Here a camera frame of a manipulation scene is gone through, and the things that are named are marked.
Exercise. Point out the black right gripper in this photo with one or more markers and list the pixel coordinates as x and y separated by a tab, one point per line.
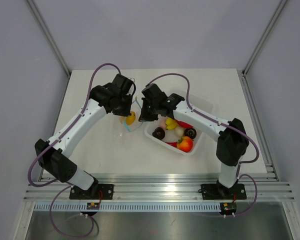
145	116

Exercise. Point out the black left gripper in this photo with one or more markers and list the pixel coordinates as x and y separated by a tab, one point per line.
126	111

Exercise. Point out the yellow orange fruit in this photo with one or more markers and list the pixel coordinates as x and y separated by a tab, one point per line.
129	120

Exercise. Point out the clear zip top bag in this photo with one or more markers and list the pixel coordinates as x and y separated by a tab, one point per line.
124	125

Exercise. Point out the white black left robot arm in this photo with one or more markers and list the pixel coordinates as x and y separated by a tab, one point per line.
53	155

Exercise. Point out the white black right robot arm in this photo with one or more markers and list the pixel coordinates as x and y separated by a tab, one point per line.
229	136

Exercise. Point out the pink peach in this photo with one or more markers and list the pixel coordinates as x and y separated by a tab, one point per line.
163	124

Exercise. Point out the yellow banana bunch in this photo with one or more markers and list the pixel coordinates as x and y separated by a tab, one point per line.
170	124

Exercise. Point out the dark purple plum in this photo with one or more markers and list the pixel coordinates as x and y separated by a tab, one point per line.
159	133

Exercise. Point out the red chili pepper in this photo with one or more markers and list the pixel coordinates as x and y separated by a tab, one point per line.
183	125

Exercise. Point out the white garlic bulb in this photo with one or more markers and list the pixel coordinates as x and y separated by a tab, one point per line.
179	131

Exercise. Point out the white perforated plastic basket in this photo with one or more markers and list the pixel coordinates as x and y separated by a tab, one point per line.
172	136

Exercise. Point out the orange red tomato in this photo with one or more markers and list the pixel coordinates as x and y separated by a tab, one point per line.
185	144

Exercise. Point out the left small circuit board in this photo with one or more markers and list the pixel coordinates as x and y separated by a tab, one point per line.
93	206

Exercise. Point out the small circuit board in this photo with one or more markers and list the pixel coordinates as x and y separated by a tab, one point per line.
93	206
228	208

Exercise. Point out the right small circuit board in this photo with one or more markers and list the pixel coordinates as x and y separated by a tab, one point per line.
228	208

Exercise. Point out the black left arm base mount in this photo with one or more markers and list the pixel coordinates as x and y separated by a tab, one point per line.
96	192

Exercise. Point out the left aluminium corner post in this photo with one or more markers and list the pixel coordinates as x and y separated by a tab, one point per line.
38	17

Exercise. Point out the aluminium corner post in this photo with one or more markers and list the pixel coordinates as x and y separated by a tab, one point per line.
38	17
265	35

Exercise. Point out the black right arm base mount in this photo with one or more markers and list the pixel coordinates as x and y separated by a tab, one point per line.
216	191

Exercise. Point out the white slotted cable duct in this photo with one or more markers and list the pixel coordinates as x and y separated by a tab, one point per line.
136	207

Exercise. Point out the aluminium rail frame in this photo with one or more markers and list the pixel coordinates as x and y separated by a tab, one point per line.
261	182

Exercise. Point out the right aluminium corner post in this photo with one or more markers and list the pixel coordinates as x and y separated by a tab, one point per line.
265	35

